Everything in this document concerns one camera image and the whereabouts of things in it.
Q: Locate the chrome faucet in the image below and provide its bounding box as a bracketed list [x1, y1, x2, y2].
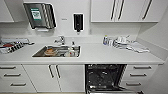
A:
[53, 35, 67, 46]

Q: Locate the white three-door wall cabinet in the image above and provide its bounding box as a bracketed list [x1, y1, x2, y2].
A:
[89, 0, 168, 24]

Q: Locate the dish soap bottle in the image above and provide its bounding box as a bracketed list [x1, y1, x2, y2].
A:
[102, 34, 109, 46]

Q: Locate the white drawer unit beside microwave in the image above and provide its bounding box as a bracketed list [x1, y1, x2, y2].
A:
[0, 64, 38, 94]

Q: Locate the white drawer unit beside dishwasher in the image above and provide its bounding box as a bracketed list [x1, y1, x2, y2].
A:
[119, 63, 160, 93]

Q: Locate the stainless steel sink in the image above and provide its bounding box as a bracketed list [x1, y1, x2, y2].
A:
[32, 44, 82, 59]

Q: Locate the white mug in sink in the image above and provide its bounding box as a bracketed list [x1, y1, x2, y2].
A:
[68, 48, 79, 58]

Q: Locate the black wall soap dispenser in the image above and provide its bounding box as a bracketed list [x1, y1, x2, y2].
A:
[73, 12, 85, 34]

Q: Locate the white two-door wall cabinet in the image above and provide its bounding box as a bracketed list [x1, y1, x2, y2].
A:
[0, 0, 26, 24]

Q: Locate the dish rack with dishes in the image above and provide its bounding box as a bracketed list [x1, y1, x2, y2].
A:
[0, 37, 36, 55]

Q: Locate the stack of white dishes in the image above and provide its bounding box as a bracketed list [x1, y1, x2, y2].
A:
[113, 34, 132, 49]

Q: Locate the orange sponge in bowl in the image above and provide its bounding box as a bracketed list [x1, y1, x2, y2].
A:
[44, 48, 56, 56]

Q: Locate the stainless steel dishwasher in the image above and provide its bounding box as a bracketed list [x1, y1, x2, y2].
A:
[84, 63, 145, 94]

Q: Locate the grey paper towel dispenser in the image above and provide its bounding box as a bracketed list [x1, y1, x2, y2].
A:
[22, 2, 58, 31]

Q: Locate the white under-sink cabinet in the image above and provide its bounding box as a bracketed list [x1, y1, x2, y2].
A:
[22, 64, 86, 94]

